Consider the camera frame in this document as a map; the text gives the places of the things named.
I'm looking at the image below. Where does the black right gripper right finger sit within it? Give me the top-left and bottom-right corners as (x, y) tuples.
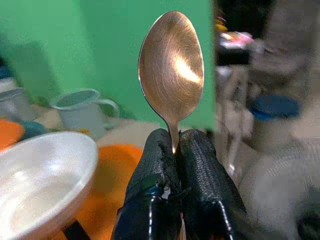
(176, 128), (251, 240)

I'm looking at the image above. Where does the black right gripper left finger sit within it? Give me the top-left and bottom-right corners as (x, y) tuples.
(111, 128), (183, 240)

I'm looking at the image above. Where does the copper metal spoon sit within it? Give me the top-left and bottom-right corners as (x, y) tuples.
(137, 10), (205, 154)

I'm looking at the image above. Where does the orange plastic plate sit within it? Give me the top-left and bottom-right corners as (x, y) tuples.
(51, 144), (144, 240)
(0, 118), (25, 152)

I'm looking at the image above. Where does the white enamel mug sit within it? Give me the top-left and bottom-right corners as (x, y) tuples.
(51, 88), (121, 141)

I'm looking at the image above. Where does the blue lidded container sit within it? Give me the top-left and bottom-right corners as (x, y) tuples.
(248, 94), (301, 148)

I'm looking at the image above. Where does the white round bowl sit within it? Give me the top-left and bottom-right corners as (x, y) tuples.
(0, 131), (99, 240)

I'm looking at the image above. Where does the teal round object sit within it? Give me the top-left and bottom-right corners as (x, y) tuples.
(20, 120), (47, 140)

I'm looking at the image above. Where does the grey metal mug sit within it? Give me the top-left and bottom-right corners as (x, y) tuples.
(0, 87), (35, 123)

